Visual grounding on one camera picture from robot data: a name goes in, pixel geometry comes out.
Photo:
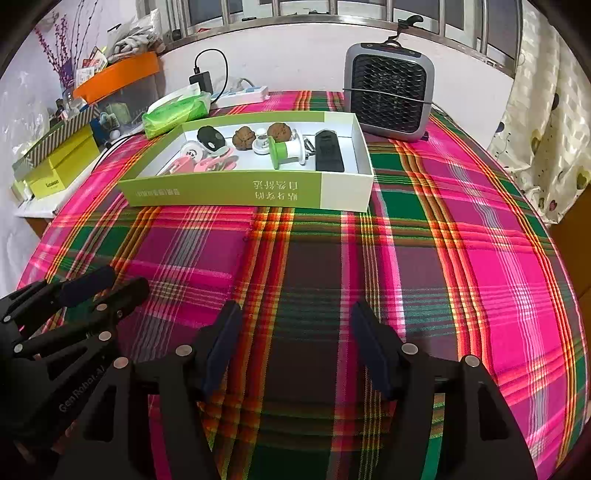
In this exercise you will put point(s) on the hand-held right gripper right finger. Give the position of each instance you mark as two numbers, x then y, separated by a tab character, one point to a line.
374	355

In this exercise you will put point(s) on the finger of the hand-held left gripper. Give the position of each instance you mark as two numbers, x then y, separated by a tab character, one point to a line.
124	295
87	286

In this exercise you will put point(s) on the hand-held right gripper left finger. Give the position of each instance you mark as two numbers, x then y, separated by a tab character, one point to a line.
221	350

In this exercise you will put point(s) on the green and white cardboard box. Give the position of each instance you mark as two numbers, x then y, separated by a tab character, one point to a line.
207	194

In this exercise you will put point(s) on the black round disc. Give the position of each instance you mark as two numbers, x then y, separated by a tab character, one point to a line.
207	136

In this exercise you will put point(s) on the brown walnut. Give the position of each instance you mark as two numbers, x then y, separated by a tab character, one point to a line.
244	138
278	130

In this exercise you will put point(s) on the white round ball case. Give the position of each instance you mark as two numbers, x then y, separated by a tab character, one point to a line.
261	144

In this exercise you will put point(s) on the green and white spool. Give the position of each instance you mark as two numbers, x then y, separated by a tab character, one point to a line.
278	154

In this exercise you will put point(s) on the white side table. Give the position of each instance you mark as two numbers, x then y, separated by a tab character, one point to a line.
37	207

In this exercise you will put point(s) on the pink plaid blanket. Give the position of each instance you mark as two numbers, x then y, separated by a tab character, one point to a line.
461	277

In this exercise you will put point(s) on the yellow-green cardboard box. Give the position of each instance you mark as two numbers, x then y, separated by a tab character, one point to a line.
60	161

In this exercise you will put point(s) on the striped cardboard box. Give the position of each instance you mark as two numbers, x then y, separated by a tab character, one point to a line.
69	129

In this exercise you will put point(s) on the green tissue pack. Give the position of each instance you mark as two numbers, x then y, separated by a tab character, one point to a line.
175	113

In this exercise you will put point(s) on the clear plastic bag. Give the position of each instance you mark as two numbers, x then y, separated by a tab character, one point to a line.
23	106

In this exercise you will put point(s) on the black remote control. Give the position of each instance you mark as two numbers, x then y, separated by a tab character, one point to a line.
328	152

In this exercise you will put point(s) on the orange lid storage bin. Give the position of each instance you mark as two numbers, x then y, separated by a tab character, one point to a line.
120	76

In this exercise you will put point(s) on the bunch of printed cards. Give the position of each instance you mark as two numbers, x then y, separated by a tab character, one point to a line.
92	64

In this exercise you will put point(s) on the black power adapter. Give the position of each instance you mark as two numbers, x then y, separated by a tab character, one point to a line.
202	83

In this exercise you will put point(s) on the purple flower branches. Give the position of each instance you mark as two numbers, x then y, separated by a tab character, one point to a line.
62	60

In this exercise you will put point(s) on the white power strip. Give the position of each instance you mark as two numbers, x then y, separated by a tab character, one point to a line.
244	96

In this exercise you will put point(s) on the white cloth bundle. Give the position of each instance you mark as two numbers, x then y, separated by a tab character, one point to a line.
134	44

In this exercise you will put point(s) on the grey fan heater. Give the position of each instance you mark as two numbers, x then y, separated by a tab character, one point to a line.
388	92

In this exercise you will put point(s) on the patterned curtain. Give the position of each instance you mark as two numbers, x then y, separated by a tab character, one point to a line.
540	115

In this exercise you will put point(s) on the metal window railing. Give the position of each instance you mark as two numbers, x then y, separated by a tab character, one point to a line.
277	30

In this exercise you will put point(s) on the black window hook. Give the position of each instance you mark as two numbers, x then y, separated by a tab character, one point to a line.
411	19

